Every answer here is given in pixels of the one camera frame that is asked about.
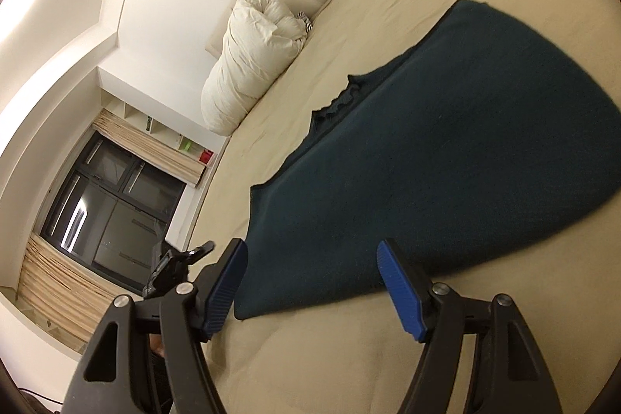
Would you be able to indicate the beige bed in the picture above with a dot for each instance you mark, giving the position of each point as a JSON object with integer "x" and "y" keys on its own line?
{"x": 315, "y": 370}

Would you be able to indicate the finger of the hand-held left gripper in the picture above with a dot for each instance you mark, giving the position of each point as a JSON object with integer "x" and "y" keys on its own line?
{"x": 199, "y": 250}

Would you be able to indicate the green box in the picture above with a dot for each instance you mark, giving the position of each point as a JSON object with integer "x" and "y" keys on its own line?
{"x": 184, "y": 145}

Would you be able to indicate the white rolled duvet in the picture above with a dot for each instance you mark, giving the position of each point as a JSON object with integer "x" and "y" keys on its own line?
{"x": 247, "y": 69}

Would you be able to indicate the red box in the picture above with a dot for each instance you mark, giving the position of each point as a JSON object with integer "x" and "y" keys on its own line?
{"x": 206, "y": 156}

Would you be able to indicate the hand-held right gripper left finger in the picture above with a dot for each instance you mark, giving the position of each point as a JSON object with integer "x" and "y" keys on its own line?
{"x": 225, "y": 288}

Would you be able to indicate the dark framed window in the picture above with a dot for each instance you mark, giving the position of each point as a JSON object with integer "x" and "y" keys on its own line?
{"x": 111, "y": 210}

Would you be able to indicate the white wall shelf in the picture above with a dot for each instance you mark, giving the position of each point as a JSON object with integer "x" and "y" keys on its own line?
{"x": 165, "y": 123}

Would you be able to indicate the dark teal sweater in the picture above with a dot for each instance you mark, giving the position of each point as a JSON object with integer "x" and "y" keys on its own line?
{"x": 436, "y": 142}

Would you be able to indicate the black white striped cloth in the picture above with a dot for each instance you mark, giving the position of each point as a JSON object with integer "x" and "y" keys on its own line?
{"x": 305, "y": 21}

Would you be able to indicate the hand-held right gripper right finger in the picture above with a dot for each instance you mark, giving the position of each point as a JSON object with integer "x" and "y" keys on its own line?
{"x": 402, "y": 292}

